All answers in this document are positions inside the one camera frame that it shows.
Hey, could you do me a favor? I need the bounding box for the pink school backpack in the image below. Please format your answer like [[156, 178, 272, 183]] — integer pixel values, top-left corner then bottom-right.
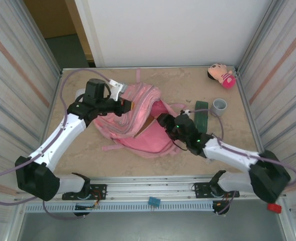
[[92, 67, 189, 160]]

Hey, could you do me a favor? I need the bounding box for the green pencil case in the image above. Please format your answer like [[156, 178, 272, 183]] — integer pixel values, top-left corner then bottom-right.
[[193, 100, 210, 133]]

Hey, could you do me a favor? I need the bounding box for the small white square box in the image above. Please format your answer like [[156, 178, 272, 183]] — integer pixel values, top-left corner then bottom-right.
[[75, 87, 87, 99]]

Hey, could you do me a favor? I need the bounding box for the grey cup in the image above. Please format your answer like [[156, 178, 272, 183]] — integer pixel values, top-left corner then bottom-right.
[[212, 98, 228, 117]]

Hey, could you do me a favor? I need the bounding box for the aluminium table border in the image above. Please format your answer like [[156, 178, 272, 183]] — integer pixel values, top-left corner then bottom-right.
[[34, 65, 270, 177]]

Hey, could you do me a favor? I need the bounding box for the plush doll with pink body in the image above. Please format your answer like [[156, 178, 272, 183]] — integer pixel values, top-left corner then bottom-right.
[[207, 63, 237, 89]]

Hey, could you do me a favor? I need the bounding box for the blue connector block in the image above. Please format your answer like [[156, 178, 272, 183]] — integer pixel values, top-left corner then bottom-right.
[[147, 196, 162, 208]]

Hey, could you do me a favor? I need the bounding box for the brown wooden door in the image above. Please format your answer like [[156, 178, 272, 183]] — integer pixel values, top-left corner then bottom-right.
[[24, 0, 93, 68]]

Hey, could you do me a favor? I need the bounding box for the red block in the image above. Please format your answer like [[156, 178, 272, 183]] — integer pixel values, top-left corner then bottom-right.
[[267, 202, 282, 214]]

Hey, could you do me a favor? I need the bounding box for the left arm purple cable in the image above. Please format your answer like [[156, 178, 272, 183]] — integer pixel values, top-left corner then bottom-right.
[[0, 68, 113, 205]]

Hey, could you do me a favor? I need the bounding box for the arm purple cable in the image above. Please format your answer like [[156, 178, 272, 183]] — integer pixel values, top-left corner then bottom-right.
[[0, 68, 113, 205], [187, 108, 296, 192]]

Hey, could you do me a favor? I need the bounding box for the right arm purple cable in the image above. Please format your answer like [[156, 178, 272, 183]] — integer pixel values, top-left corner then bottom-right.
[[187, 108, 296, 192]]

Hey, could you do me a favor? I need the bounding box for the aluminium frame post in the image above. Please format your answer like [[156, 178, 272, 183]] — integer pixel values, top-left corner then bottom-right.
[[22, 0, 64, 76], [237, 0, 285, 72]]

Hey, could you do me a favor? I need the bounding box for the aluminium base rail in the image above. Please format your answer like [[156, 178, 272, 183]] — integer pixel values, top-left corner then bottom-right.
[[15, 175, 288, 202]]

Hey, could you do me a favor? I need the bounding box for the white slotted cable duct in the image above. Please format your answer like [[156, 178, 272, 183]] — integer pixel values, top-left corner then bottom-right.
[[25, 202, 214, 213]]

